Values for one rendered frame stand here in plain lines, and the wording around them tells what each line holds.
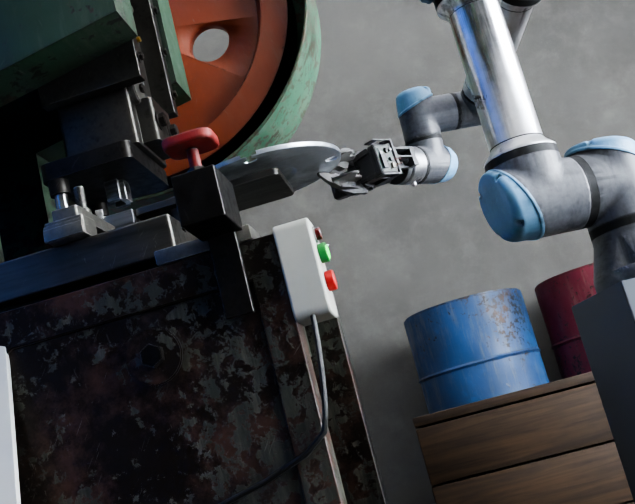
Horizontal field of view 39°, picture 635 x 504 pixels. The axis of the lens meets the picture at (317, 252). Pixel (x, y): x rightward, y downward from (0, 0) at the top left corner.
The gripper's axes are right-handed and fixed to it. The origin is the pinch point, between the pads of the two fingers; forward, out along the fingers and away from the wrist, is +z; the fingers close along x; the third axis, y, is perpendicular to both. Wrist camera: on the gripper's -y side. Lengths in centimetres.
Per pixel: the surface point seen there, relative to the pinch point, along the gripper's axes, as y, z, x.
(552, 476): 7, -27, 64
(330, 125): -209, -253, -111
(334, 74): -201, -261, -140
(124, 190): -18.7, 28.4, -5.8
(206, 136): 20.7, 41.6, 2.3
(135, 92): -9.8, 27.0, -20.0
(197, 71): -34, -10, -39
